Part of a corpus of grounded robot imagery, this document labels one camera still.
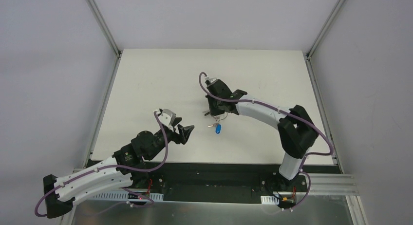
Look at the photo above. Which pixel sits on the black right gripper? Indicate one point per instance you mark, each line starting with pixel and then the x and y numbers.
pixel 212 106

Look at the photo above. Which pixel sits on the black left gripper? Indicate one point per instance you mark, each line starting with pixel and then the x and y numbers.
pixel 178 134

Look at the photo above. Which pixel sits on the silver keyring with clips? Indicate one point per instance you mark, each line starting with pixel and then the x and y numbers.
pixel 216 117

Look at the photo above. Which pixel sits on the blue capped key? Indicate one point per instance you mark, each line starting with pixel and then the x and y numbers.
pixel 217 126

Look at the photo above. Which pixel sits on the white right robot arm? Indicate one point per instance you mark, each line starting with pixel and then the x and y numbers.
pixel 294 125

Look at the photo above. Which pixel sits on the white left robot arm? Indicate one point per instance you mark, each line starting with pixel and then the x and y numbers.
pixel 147 152

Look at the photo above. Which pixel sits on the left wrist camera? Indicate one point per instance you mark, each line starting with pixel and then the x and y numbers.
pixel 166 117

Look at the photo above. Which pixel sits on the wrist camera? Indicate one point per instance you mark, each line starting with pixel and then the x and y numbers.
pixel 166 117
pixel 209 80

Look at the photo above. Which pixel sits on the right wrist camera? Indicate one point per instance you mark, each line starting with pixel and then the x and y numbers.
pixel 209 80

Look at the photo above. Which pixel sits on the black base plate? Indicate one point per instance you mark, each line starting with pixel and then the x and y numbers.
pixel 218 183

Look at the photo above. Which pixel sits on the left white slotted cable duct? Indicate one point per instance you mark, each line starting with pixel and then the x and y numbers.
pixel 121 195

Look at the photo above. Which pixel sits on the white slotted cable duct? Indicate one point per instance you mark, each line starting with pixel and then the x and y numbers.
pixel 121 195
pixel 269 200

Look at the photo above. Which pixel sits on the right white slotted cable duct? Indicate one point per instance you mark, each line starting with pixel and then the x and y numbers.
pixel 269 200

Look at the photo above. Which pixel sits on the aluminium frame rail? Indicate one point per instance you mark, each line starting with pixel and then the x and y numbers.
pixel 333 184

